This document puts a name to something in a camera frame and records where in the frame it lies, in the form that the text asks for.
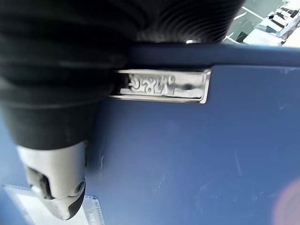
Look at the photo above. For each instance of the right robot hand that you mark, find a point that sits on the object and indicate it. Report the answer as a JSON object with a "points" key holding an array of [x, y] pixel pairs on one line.
{"points": [[58, 70]]}

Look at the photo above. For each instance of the blue file folder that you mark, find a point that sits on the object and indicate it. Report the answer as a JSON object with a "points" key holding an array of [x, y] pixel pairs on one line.
{"points": [[187, 152]]}

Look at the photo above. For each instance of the white shelf with black items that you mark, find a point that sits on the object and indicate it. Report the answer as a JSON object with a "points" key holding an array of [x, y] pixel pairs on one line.
{"points": [[277, 22]]}

